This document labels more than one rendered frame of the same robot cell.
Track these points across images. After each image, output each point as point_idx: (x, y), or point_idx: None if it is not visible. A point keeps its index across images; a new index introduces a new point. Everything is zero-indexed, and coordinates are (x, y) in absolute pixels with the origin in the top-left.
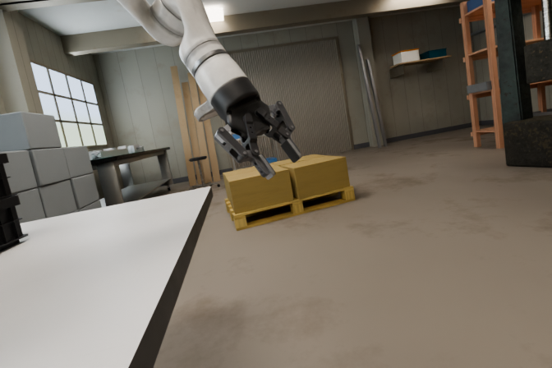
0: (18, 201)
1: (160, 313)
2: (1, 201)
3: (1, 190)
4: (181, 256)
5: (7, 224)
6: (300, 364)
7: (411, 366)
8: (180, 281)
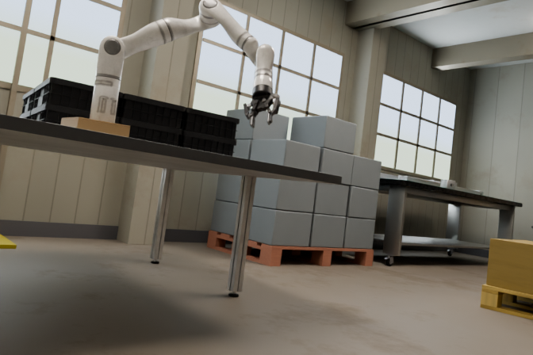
0: (235, 143)
1: (197, 153)
2: (227, 139)
3: (230, 135)
4: (230, 158)
5: (227, 151)
6: (339, 345)
7: None
8: (220, 162)
